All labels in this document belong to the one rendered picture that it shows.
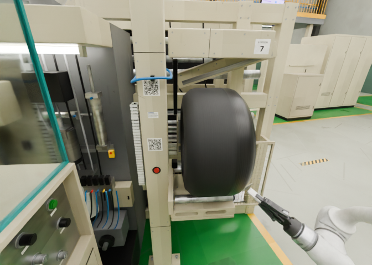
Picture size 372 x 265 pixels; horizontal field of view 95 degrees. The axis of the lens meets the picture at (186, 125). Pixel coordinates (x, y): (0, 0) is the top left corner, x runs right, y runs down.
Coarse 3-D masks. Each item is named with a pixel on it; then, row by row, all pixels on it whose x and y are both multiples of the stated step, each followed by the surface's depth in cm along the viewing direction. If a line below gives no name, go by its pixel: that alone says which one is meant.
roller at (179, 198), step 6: (180, 198) 94; (186, 198) 94; (192, 198) 94; (198, 198) 94; (204, 198) 94; (210, 198) 95; (216, 198) 95; (222, 198) 95; (228, 198) 95; (234, 198) 96
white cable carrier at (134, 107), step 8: (136, 104) 84; (136, 112) 82; (136, 120) 87; (136, 128) 85; (136, 136) 86; (136, 144) 88; (136, 152) 90; (136, 160) 92; (144, 176) 99; (144, 184) 98
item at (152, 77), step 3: (168, 69) 88; (171, 72) 86; (153, 75) 73; (171, 75) 80; (135, 78) 83; (138, 78) 72; (141, 78) 72; (144, 78) 72; (147, 78) 72; (150, 78) 72; (153, 78) 72; (156, 78) 73; (159, 78) 73; (162, 78) 73; (165, 78) 73; (168, 78) 74; (171, 78) 76; (132, 81) 74; (135, 81) 73; (153, 81) 73
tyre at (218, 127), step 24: (192, 96) 80; (216, 96) 79; (240, 96) 81; (192, 120) 72; (216, 120) 71; (240, 120) 72; (192, 144) 70; (216, 144) 69; (240, 144) 70; (192, 168) 72; (216, 168) 70; (240, 168) 71; (192, 192) 81; (216, 192) 78
